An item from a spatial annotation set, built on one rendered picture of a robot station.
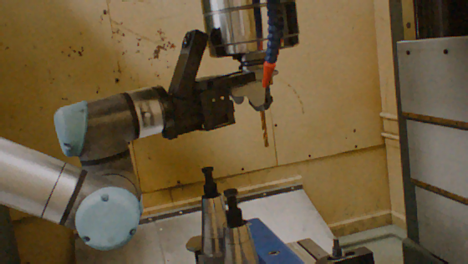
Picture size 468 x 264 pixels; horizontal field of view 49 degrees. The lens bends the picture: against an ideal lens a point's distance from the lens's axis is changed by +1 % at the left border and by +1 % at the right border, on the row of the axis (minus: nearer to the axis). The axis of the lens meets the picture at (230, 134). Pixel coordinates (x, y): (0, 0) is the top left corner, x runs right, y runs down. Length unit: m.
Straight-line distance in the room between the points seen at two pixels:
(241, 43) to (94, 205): 0.35
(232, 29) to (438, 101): 0.54
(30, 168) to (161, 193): 1.31
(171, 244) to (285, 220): 0.43
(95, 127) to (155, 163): 1.16
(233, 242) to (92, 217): 0.19
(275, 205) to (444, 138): 0.94
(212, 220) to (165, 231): 1.28
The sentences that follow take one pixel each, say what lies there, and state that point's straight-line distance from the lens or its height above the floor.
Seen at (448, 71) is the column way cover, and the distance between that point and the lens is 1.14.
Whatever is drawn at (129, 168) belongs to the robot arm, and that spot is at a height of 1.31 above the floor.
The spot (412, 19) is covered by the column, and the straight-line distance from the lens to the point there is 1.24.
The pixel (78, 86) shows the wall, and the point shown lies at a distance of 1.85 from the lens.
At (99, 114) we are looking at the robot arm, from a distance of 0.76.
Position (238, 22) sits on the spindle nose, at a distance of 0.81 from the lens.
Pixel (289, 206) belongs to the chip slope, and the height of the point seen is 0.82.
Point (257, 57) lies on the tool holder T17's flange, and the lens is 0.85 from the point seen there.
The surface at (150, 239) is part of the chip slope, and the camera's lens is 1.89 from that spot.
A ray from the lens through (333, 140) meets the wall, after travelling 2.09.
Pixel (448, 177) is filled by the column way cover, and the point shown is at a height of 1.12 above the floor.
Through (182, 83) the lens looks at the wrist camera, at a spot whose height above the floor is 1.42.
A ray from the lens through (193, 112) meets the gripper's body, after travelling 0.82.
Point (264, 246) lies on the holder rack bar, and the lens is 0.63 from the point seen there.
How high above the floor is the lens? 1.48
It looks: 10 degrees down
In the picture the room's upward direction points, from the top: 8 degrees counter-clockwise
